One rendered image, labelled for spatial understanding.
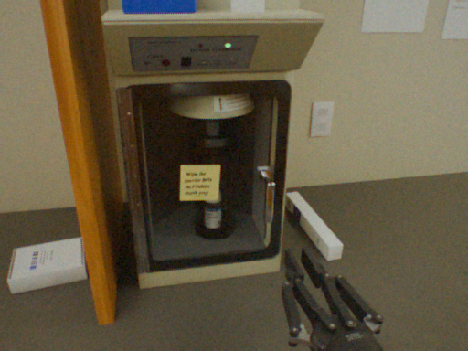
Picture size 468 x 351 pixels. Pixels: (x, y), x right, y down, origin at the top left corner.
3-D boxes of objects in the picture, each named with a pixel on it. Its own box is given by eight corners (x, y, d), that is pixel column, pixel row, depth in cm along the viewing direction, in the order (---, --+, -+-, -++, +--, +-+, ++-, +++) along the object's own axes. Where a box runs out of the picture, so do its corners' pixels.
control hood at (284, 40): (112, 72, 67) (106, 9, 63) (296, 67, 73) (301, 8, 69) (108, 89, 57) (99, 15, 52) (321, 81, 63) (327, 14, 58)
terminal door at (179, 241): (141, 271, 85) (120, 85, 68) (278, 256, 91) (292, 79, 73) (141, 274, 85) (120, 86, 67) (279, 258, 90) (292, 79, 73)
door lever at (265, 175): (268, 210, 84) (256, 211, 83) (271, 169, 80) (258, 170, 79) (275, 224, 79) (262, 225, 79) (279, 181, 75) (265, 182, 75)
